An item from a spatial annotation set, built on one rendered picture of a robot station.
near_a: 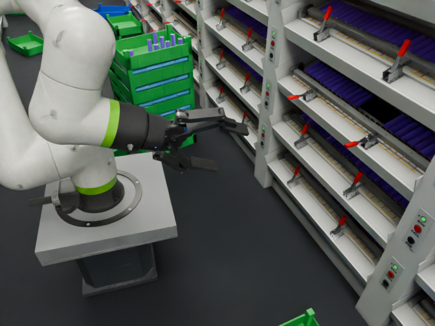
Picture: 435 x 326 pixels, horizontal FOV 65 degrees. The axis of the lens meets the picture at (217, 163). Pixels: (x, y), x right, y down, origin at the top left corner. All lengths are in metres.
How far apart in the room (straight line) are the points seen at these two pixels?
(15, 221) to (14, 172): 0.72
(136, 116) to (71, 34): 0.18
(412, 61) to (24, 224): 1.45
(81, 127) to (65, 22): 0.17
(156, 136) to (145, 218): 0.40
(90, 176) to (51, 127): 0.38
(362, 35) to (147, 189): 0.75
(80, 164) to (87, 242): 0.21
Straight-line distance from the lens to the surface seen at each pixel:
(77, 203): 1.08
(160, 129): 0.68
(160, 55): 1.51
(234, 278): 1.28
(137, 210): 1.05
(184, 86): 1.63
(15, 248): 1.55
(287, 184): 1.39
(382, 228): 1.06
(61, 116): 0.62
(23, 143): 0.95
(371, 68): 0.94
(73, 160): 0.95
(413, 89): 0.88
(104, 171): 0.99
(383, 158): 0.97
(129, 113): 0.66
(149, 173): 1.17
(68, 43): 0.58
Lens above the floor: 1.09
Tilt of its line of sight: 40 degrees down
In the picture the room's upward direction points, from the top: straight up
